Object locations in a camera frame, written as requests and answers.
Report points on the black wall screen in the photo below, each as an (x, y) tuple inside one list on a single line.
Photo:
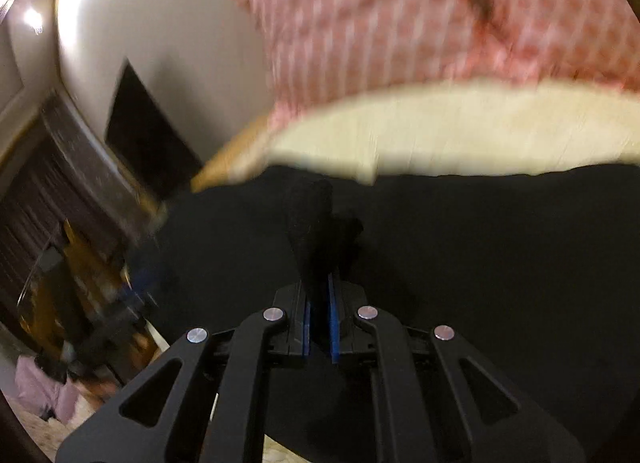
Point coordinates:
[(145, 143)]

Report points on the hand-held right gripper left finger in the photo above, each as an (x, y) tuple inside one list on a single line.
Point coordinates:
[(306, 328)]

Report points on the dark curtain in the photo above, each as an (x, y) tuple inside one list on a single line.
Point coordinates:
[(35, 223)]

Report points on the pink patterned blanket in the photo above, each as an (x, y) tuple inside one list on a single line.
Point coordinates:
[(380, 23)]

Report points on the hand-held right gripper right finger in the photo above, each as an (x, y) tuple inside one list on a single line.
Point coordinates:
[(334, 328)]

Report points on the black pants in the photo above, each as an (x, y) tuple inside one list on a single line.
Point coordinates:
[(475, 268)]

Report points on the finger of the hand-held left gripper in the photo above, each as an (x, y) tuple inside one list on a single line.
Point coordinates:
[(136, 293)]

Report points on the cream bed sheet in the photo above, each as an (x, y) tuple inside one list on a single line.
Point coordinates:
[(450, 133)]

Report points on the pale pink cloth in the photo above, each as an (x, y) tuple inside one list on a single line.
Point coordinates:
[(47, 388)]

